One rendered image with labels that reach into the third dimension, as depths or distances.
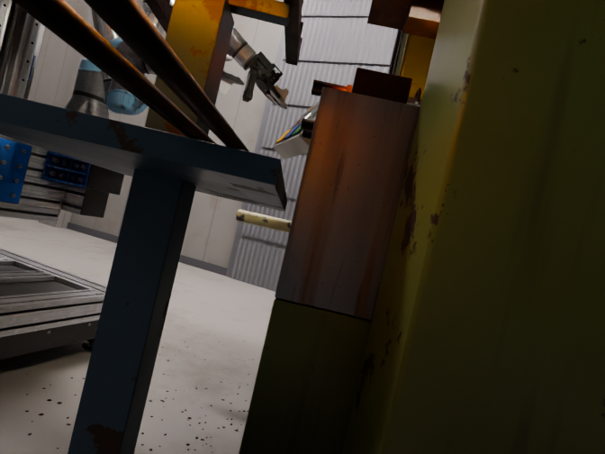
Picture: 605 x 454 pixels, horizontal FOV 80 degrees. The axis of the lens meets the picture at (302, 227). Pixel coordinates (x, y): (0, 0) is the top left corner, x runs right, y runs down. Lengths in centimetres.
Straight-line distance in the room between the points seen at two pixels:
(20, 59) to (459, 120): 133
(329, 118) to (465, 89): 32
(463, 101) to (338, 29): 343
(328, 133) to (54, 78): 556
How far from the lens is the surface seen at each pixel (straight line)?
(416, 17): 110
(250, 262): 358
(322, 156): 75
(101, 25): 130
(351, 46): 380
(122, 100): 112
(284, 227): 131
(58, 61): 620
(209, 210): 392
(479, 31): 58
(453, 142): 52
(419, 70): 129
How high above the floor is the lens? 61
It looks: 1 degrees up
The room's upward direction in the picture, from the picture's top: 13 degrees clockwise
